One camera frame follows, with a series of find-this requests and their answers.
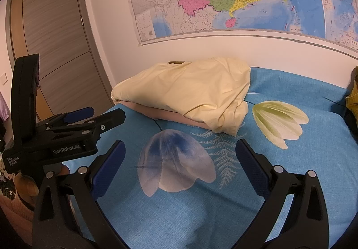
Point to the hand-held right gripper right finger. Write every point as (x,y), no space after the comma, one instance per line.
(253,168)

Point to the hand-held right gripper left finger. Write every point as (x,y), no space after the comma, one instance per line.
(109,170)

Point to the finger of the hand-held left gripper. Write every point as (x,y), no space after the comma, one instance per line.
(81,113)
(112,120)

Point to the cream garment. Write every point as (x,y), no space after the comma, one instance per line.
(181,89)

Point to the person's left forearm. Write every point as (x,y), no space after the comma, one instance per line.
(14,207)

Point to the person's left hand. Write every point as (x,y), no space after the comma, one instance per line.
(25,183)

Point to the purple garment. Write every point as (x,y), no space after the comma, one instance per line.
(3,107)

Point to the blue floral bedsheet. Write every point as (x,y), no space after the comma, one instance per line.
(279,182)

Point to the grey wooden door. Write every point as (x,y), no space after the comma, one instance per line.
(56,28)

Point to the brown wooden headboard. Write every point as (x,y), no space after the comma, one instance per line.
(176,62)

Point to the black garment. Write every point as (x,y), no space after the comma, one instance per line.
(354,77)

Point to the small white wall switch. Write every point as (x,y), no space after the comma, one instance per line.
(4,79)

